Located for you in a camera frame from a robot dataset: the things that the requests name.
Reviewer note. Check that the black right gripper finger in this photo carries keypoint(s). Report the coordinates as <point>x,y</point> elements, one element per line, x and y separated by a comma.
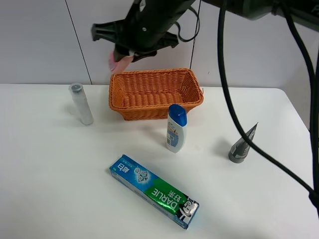
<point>139,54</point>

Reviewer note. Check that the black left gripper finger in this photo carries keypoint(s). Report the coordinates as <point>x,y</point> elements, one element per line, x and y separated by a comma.
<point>120,52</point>

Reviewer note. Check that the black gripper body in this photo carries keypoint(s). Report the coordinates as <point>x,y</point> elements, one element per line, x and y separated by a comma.
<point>146,25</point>

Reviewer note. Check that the pink tube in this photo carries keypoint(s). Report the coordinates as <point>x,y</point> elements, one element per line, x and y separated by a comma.
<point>118,67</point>

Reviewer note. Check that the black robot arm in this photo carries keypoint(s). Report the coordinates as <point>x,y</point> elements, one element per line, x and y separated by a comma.
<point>304,12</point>

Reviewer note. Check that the orange wicker basket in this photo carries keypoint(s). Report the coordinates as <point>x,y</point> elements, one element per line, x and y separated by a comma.
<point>147,95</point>

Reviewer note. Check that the blue green toothpaste box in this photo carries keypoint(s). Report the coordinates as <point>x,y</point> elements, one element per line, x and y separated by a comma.
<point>173,203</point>

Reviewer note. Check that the white cylindrical bottle black cap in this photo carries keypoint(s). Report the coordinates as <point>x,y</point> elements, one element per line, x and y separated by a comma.
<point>80,100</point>

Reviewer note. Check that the white shampoo bottle blue cap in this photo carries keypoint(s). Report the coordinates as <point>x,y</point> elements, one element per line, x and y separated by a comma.
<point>176,128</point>

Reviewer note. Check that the black L'Oreal face wash tube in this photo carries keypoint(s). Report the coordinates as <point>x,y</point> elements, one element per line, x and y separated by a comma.
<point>240,149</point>

